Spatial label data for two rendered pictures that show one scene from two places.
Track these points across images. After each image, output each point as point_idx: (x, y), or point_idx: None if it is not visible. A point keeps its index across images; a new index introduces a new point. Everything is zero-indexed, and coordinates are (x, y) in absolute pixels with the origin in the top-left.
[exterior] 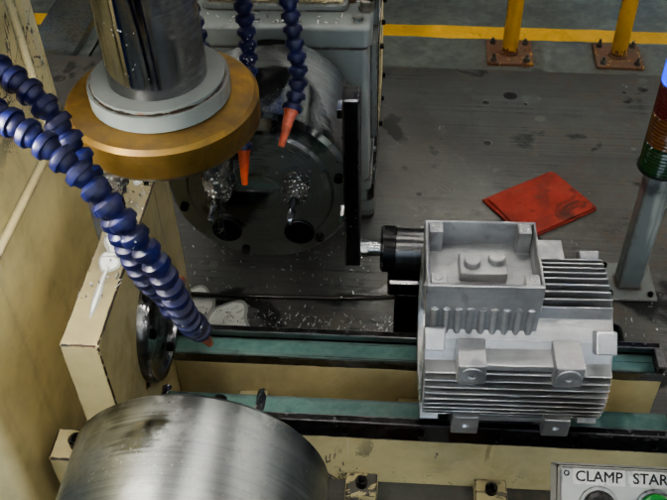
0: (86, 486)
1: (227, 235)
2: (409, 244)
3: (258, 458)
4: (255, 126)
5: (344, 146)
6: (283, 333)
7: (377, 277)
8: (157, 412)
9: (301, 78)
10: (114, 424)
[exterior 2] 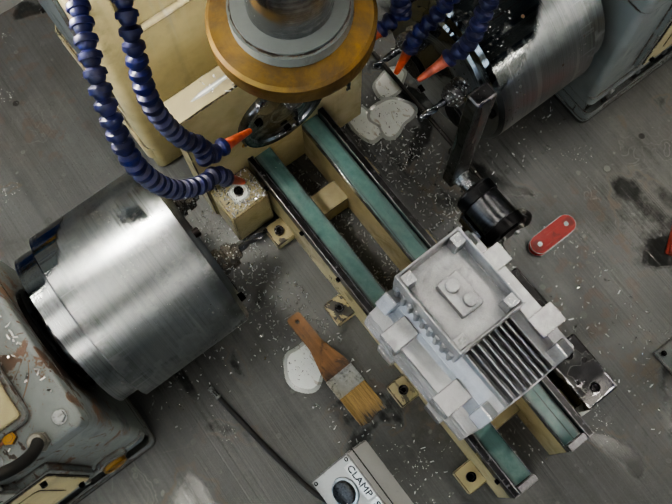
0: (87, 216)
1: (410, 71)
2: (483, 210)
3: (177, 288)
4: (330, 92)
5: (460, 120)
6: (373, 178)
7: (523, 177)
8: (151, 210)
9: (470, 43)
10: (131, 192)
